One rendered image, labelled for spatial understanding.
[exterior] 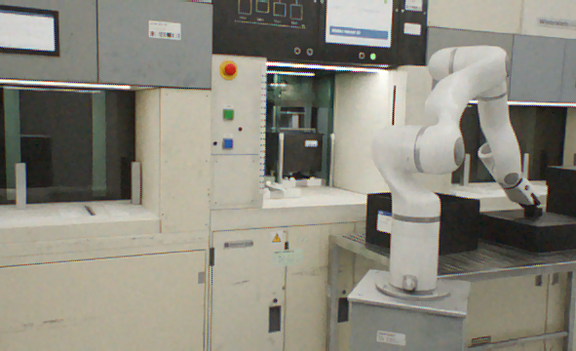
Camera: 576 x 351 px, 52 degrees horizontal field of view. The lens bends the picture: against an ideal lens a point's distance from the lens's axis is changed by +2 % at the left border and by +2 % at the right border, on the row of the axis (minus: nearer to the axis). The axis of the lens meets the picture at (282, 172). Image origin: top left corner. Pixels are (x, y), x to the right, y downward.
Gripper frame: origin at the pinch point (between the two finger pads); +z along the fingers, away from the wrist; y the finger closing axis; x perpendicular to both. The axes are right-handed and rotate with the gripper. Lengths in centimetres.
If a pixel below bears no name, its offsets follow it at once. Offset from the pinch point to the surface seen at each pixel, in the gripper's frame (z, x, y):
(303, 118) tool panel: -39, -4, 124
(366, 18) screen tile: -81, -16, 40
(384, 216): -37, 39, 14
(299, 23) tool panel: -98, 7, 41
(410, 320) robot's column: -48, 71, -38
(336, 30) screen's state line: -86, -3, 41
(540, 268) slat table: -6.3, 25.2, -22.7
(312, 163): -33, 20, 92
